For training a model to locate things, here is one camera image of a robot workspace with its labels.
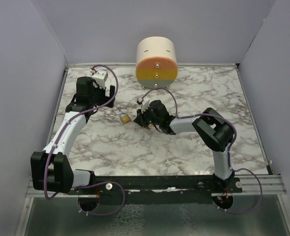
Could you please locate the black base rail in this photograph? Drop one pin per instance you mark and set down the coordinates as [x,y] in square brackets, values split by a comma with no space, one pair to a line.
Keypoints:
[156,190]

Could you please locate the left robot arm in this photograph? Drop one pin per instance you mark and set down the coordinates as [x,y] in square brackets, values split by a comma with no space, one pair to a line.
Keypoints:
[51,170]

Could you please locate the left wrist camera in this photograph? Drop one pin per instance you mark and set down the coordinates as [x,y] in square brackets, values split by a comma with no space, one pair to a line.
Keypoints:
[99,79]

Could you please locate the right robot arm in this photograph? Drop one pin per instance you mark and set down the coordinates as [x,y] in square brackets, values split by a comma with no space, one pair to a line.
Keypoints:
[217,133]

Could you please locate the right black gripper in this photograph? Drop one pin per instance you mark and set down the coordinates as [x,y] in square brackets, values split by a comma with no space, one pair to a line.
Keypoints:
[139,120]

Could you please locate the round three-drawer storage box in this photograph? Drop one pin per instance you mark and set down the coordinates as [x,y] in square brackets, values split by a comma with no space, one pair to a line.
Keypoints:
[156,64]

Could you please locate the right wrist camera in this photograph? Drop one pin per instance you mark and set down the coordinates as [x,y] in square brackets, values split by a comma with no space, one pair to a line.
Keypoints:
[144,103]

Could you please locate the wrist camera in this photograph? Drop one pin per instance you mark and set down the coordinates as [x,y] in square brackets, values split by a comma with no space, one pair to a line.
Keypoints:
[99,79]
[144,103]

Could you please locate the large brass padlock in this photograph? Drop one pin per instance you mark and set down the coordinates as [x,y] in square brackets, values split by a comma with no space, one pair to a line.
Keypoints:
[125,118]

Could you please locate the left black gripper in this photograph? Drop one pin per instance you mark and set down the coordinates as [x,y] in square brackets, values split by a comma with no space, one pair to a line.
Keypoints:
[105,98]

